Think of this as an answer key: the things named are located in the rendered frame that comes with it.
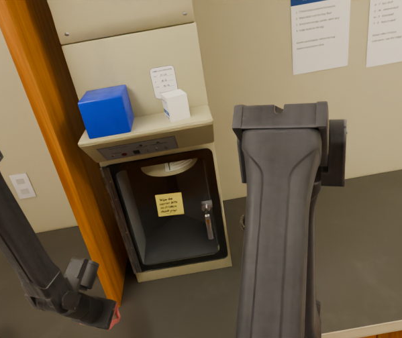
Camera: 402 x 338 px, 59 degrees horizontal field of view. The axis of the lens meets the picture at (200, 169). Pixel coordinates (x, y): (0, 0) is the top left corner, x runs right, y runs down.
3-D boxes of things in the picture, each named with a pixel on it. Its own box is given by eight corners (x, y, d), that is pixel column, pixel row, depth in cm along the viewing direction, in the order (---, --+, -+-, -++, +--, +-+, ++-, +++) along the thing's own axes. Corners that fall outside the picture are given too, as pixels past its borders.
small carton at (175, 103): (165, 117, 89) (160, 93, 87) (184, 111, 91) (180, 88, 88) (170, 122, 85) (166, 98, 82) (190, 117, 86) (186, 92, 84)
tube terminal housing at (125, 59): (142, 235, 142) (82, 32, 106) (222, 221, 142) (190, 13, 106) (137, 282, 120) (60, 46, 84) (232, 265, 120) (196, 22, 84)
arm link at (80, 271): (26, 300, 74) (60, 307, 71) (47, 247, 80) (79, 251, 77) (61, 311, 84) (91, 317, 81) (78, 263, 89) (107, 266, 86)
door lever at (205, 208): (213, 228, 111) (205, 229, 111) (209, 203, 106) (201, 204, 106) (215, 239, 106) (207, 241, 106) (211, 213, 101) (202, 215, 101)
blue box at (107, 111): (96, 124, 92) (86, 90, 88) (134, 117, 92) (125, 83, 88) (88, 139, 84) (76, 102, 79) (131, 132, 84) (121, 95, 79)
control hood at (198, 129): (96, 159, 98) (86, 125, 93) (213, 139, 98) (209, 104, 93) (88, 180, 88) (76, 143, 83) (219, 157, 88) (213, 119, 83)
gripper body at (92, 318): (84, 295, 92) (66, 288, 86) (117, 301, 89) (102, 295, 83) (74, 322, 89) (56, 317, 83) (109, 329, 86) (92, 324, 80)
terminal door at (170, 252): (136, 271, 117) (102, 165, 98) (228, 256, 117) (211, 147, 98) (136, 273, 117) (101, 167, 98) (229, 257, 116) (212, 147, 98)
